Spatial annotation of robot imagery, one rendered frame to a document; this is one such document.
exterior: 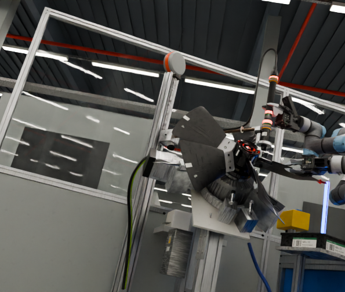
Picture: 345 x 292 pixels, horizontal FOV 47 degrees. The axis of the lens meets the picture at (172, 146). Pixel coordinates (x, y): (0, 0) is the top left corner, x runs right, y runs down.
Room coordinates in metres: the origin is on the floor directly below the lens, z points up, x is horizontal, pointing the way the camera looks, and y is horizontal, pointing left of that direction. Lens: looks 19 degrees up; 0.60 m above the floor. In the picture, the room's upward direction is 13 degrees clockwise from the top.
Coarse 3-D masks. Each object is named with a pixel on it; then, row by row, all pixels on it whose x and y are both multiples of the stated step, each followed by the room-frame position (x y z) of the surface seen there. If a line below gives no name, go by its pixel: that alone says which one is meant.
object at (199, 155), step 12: (180, 144) 1.52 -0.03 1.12; (192, 144) 1.54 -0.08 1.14; (192, 156) 1.53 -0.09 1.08; (204, 156) 1.56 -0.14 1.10; (216, 156) 1.59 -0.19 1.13; (192, 168) 1.52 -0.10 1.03; (204, 168) 1.56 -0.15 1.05; (216, 168) 1.60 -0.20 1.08; (192, 180) 1.52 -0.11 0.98; (204, 180) 1.56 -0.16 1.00
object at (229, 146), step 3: (225, 138) 1.72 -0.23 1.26; (228, 138) 1.71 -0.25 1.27; (222, 141) 1.72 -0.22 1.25; (225, 141) 1.72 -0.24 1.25; (228, 141) 1.71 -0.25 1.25; (231, 141) 1.71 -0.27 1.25; (222, 144) 1.72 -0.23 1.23; (225, 144) 1.72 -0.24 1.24; (228, 144) 1.71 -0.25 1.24; (231, 144) 1.71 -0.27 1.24; (234, 144) 1.71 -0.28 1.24; (219, 147) 1.73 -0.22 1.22; (222, 147) 1.72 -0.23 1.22; (228, 147) 1.71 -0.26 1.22; (231, 147) 1.71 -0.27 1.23; (225, 150) 1.72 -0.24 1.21; (228, 150) 1.71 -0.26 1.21; (231, 150) 1.71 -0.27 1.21
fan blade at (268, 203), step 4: (256, 172) 1.60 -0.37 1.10; (256, 176) 1.54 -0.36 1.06; (260, 180) 1.57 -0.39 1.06; (260, 184) 1.52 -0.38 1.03; (260, 188) 1.49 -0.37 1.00; (264, 188) 1.56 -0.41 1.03; (260, 192) 1.47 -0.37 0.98; (264, 192) 1.51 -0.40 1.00; (260, 196) 1.45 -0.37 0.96; (264, 196) 1.49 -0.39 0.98; (264, 200) 1.46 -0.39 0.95; (268, 200) 1.51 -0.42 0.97; (264, 204) 1.45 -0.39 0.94; (268, 204) 1.48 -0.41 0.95; (272, 204) 1.55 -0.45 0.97; (268, 208) 1.47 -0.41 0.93; (272, 208) 1.50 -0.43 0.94; (276, 212) 1.53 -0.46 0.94; (284, 224) 1.58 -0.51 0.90
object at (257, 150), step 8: (240, 144) 1.66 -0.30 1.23; (248, 144) 1.67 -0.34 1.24; (240, 152) 1.63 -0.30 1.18; (248, 152) 1.61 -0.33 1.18; (256, 152) 1.65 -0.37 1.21; (240, 160) 1.65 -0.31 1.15; (248, 160) 1.64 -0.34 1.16; (256, 160) 1.67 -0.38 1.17; (240, 168) 1.69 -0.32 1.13; (240, 176) 1.69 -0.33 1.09; (248, 176) 1.70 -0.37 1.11
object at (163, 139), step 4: (164, 132) 2.14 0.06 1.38; (168, 132) 2.11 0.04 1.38; (160, 136) 2.15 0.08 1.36; (164, 136) 2.13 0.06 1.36; (168, 136) 2.11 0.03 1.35; (172, 136) 2.10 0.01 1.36; (160, 140) 2.15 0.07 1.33; (164, 140) 2.13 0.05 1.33; (168, 140) 2.11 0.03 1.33; (172, 140) 2.11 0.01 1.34; (176, 140) 2.13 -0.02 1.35; (160, 144) 2.19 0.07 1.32; (164, 144) 2.19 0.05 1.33; (176, 144) 2.14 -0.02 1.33
